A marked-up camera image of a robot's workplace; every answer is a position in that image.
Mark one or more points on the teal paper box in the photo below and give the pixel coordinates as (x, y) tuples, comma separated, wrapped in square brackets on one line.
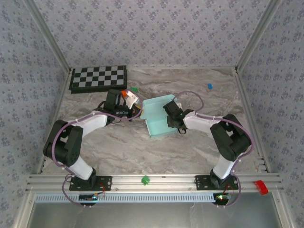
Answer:
[(156, 126)]

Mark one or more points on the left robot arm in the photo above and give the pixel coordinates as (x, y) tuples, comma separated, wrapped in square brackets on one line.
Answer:
[(95, 122)]

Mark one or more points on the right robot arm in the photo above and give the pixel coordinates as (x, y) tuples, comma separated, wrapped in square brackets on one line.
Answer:
[(197, 121)]

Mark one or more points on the orange plastic toy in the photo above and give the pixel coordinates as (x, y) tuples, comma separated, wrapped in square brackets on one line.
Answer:
[(123, 93)]

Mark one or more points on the green plastic block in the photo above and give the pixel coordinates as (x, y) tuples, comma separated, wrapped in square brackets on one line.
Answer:
[(145, 180), (134, 90)]

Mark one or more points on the black and white chessboard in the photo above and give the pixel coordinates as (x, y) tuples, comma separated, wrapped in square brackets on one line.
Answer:
[(95, 77)]

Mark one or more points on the grey metal panel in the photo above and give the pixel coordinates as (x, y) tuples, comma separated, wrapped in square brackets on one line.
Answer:
[(154, 216)]

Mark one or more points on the red plastic object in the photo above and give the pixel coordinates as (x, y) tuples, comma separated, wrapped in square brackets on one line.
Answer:
[(261, 187)]

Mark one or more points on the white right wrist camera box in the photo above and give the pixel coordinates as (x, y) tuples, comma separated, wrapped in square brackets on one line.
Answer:
[(179, 104)]

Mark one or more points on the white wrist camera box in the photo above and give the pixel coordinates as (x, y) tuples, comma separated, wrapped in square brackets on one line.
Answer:
[(130, 98), (179, 104)]

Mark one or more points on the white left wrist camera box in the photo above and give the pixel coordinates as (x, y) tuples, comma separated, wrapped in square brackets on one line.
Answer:
[(130, 98)]

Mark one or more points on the aluminium side rail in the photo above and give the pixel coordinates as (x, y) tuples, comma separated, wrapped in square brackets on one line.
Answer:
[(61, 95), (244, 99)]

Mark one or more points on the aluminium mounting rail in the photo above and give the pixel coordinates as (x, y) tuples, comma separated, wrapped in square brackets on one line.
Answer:
[(166, 183)]

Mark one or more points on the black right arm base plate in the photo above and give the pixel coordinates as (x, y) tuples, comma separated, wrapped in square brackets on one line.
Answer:
[(202, 183)]

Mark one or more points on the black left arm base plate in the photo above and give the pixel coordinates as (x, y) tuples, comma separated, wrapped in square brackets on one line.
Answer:
[(104, 183)]

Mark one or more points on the aluminium frame post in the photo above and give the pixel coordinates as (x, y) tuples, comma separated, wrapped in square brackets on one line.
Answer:
[(256, 35), (50, 35)]

